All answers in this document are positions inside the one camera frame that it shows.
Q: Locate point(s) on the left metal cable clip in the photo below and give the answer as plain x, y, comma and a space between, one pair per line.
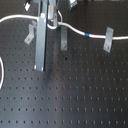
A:
31, 34

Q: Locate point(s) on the metal bracket top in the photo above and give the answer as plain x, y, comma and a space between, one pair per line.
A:
72, 3

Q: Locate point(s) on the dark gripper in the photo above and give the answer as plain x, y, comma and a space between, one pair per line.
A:
52, 14

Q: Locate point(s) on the long grey gripper finger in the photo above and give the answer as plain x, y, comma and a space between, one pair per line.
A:
41, 35

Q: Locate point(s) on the metal cable clip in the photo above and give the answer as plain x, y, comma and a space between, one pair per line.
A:
64, 38
108, 39
31, 34

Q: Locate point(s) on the white connector top left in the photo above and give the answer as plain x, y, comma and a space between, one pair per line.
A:
27, 6

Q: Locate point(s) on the right metal cable clip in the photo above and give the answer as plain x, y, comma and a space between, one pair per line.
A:
108, 39

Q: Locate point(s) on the middle metal cable clip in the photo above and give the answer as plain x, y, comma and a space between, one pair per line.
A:
64, 38

